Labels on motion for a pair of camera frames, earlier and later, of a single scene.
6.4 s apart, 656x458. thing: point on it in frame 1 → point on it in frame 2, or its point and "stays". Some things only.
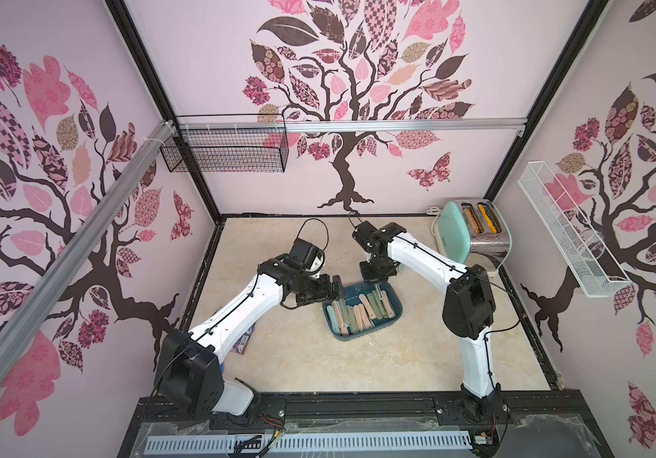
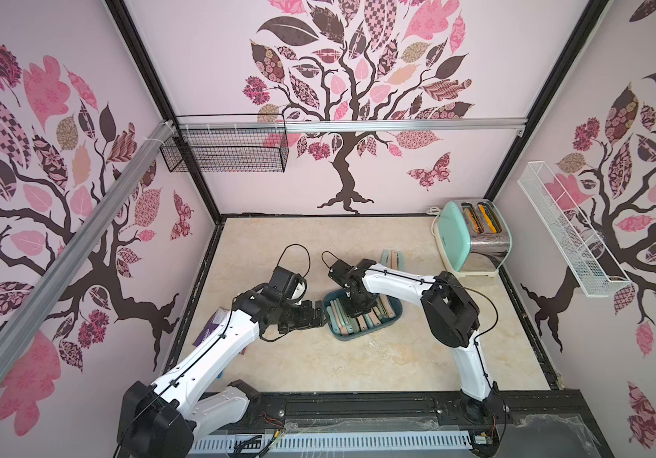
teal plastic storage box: [362, 308] stays
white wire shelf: [577, 239] stays
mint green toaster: [474, 232] stays
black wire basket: [227, 143] stays
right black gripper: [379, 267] → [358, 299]
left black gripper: [322, 292] → [305, 321]
